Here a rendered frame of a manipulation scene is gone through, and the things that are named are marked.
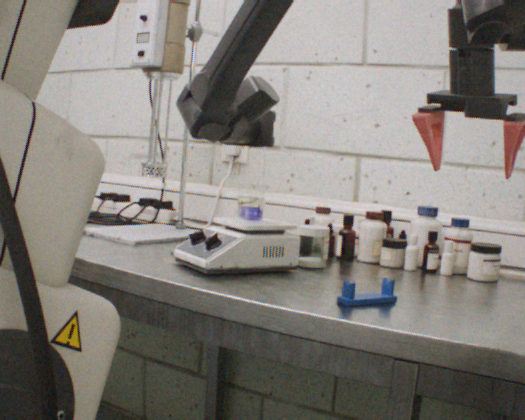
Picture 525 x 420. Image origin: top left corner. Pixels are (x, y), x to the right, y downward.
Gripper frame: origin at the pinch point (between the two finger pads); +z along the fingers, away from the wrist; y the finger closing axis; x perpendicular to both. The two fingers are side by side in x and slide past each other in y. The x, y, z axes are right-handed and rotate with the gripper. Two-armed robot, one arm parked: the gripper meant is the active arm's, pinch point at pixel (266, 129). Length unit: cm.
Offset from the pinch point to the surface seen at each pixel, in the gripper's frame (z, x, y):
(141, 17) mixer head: 10.6, -25.8, 38.5
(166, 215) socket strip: 42, 23, 46
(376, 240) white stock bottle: 21.4, 21.1, -17.9
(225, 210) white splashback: 44, 21, 29
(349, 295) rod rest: -22.4, 24.6, -25.3
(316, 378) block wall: 43, 62, -1
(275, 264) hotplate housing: -4.3, 24.5, -5.5
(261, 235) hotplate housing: -6.5, 19.1, -3.3
